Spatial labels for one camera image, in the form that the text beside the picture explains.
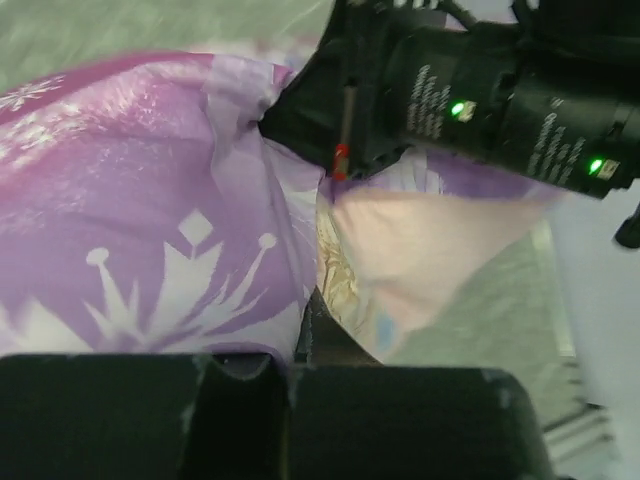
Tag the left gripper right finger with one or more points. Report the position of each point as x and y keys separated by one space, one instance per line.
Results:
x=391 y=422

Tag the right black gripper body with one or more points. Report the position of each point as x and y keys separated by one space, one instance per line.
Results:
x=331 y=113

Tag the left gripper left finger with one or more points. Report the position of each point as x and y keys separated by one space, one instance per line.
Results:
x=184 y=416

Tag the purple princess print pillowcase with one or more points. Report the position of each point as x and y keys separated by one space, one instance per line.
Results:
x=142 y=211

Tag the white pillow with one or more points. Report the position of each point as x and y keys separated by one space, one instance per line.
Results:
x=390 y=262

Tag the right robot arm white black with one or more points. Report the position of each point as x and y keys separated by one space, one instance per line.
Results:
x=552 y=97

